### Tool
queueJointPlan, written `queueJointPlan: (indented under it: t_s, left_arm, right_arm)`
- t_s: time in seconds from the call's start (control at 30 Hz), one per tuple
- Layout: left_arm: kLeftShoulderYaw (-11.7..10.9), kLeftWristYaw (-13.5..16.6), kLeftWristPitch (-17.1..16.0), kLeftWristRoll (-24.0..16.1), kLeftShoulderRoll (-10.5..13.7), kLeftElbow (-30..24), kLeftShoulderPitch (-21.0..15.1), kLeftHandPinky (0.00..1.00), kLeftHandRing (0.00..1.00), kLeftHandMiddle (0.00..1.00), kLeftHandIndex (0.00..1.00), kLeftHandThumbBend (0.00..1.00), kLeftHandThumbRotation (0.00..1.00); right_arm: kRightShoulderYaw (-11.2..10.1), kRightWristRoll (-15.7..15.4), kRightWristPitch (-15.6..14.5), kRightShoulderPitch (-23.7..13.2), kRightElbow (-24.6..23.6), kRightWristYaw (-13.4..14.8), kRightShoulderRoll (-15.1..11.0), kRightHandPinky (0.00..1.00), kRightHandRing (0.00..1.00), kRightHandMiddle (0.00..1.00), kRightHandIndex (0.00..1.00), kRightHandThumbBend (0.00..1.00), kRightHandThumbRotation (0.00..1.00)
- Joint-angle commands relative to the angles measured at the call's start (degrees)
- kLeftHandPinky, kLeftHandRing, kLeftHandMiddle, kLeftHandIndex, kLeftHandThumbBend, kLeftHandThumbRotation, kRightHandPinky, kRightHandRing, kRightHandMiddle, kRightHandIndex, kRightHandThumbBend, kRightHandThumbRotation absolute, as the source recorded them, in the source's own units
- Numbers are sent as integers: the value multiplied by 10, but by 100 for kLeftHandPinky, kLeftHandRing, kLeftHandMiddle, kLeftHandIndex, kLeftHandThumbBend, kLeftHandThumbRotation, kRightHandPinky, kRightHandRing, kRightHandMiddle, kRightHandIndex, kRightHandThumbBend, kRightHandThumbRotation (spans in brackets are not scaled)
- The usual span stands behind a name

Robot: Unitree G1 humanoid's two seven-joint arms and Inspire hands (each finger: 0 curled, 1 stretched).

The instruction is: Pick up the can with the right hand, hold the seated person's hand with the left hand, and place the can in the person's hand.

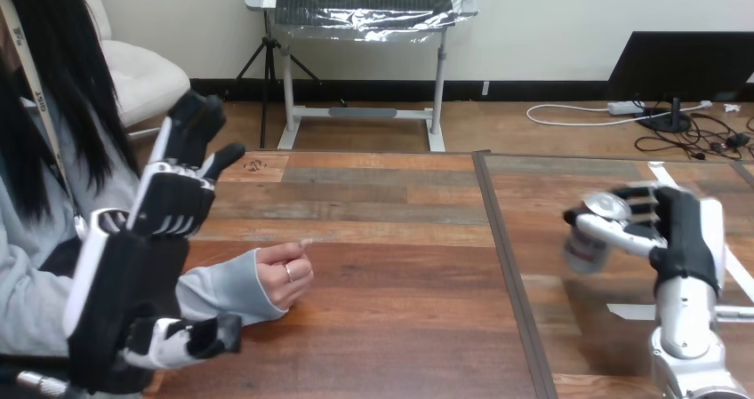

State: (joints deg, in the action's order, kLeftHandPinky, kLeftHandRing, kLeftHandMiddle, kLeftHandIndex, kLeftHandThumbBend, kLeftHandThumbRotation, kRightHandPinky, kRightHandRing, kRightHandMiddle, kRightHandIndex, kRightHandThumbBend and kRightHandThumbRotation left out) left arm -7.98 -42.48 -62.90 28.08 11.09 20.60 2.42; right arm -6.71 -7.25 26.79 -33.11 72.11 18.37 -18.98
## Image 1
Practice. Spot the person's hand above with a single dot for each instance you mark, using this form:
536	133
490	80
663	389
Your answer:
283	278

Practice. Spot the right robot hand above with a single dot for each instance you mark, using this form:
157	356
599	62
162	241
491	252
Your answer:
686	237

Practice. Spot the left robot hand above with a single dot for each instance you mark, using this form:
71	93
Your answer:
126	290

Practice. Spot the red and white drink can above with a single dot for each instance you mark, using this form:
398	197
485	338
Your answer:
584	255

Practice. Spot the person's forearm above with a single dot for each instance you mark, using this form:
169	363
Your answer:
224	290

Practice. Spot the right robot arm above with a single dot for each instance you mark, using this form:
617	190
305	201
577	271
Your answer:
683	325

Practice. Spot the person's body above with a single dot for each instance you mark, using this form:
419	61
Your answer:
35	119

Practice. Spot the white power strip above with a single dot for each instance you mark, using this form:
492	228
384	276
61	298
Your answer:
625	108

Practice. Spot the dark screen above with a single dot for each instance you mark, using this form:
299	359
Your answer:
683	66

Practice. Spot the white desk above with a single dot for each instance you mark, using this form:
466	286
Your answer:
359	112

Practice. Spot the white cushioned chair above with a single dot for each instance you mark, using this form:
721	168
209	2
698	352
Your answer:
144	78

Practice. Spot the black tripod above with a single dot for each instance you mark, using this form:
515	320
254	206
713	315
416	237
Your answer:
268	61

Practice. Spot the foil sheet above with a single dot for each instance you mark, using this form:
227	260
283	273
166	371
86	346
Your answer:
377	2

